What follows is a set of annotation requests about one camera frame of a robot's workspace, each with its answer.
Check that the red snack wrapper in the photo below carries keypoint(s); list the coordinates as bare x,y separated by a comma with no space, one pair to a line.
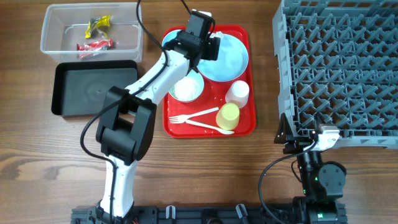
91,49

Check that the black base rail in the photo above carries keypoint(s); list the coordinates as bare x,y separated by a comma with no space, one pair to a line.
202,215

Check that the white plastic fork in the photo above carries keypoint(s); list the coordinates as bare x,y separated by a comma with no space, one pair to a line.
179,119

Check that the light blue plate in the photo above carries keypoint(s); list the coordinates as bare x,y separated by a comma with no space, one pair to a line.
231,63

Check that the yellow plastic cup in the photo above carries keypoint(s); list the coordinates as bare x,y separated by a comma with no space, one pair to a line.
227,117

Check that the clear plastic waste bin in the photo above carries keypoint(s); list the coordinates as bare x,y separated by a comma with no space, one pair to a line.
64,27

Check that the black plastic tray bin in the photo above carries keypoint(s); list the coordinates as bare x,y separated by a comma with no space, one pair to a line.
80,88

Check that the grey dishwasher rack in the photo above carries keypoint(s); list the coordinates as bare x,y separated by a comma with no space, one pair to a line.
338,65

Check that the white napkin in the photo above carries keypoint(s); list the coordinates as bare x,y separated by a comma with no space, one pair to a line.
213,33

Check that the pile of white rice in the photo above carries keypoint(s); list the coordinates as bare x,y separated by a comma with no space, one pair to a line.
186,90

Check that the white plastic spoon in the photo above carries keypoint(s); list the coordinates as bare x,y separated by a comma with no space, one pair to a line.
222,131

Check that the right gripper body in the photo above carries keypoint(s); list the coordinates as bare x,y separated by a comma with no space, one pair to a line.
297,144

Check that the yellow snack wrapper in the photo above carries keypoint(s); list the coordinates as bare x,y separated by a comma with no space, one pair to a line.
100,25

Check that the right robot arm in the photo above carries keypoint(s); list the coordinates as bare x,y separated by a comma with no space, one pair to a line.
322,182

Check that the red serving tray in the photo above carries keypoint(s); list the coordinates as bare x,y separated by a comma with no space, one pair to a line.
213,96

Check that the pink plastic cup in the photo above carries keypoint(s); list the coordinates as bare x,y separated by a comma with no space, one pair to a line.
238,94

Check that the light blue bowl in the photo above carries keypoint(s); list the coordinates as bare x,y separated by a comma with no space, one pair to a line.
169,37

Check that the green bowl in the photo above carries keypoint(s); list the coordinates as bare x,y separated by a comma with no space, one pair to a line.
194,75

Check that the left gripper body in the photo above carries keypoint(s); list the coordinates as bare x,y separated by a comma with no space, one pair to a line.
211,50

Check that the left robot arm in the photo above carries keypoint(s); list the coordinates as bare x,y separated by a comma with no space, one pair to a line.
126,122

